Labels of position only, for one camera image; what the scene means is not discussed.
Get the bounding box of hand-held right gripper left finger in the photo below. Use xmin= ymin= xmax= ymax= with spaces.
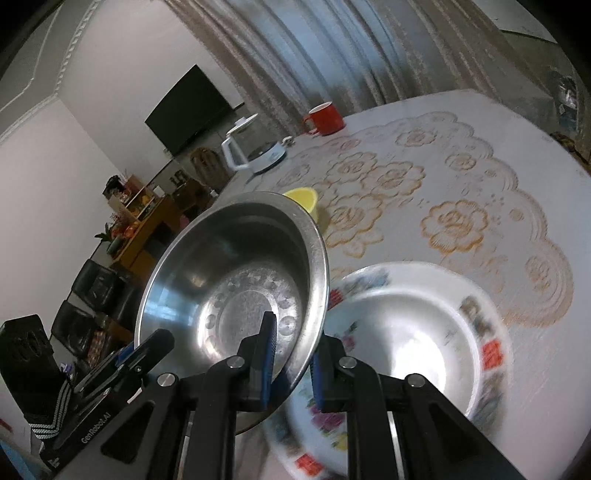
xmin=60 ymin=311 xmax=280 ymax=480

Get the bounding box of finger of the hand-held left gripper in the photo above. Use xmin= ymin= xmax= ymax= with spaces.
xmin=113 ymin=329 xmax=175 ymax=374
xmin=74 ymin=348 xmax=139 ymax=398

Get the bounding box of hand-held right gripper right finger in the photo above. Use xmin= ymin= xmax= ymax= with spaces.
xmin=310 ymin=335 xmax=525 ymax=480

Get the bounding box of stainless steel bowl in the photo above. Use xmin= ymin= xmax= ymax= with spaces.
xmin=134 ymin=191 xmax=331 ymax=437

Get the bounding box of white plate with patterned rim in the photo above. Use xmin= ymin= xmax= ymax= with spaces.
xmin=263 ymin=261 xmax=514 ymax=480

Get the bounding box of yellow bowl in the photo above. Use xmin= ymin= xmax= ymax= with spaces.
xmin=283 ymin=187 xmax=320 ymax=224

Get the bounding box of person's left forearm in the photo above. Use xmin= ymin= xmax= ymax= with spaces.
xmin=25 ymin=376 xmax=77 ymax=446

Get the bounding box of black leather chair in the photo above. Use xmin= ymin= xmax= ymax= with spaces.
xmin=50 ymin=300 xmax=121 ymax=361
xmin=71 ymin=258 xmax=134 ymax=324

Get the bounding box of wooden side cabinet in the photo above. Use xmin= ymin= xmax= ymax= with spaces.
xmin=111 ymin=196 xmax=183 ymax=278

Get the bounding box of wooden desktop shelf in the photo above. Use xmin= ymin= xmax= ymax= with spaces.
xmin=106 ymin=174 xmax=158 ymax=217

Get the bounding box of dark small cabinet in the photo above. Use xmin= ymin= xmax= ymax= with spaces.
xmin=171 ymin=178 xmax=215 ymax=217

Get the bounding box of carved wooden chair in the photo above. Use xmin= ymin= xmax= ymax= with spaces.
xmin=190 ymin=148 xmax=232 ymax=188

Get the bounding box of white electric kettle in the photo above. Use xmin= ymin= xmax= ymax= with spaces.
xmin=221 ymin=113 xmax=288 ymax=175

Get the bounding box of lace table mat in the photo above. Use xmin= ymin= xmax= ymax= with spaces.
xmin=245 ymin=111 xmax=573 ymax=333

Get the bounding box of red mug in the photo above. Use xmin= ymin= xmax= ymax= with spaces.
xmin=302 ymin=102 xmax=345 ymax=137

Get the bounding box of beige window curtain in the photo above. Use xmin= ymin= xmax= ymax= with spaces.
xmin=159 ymin=0 xmax=555 ymax=134

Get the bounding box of black wall television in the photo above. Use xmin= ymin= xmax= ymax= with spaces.
xmin=144 ymin=65 xmax=233 ymax=157

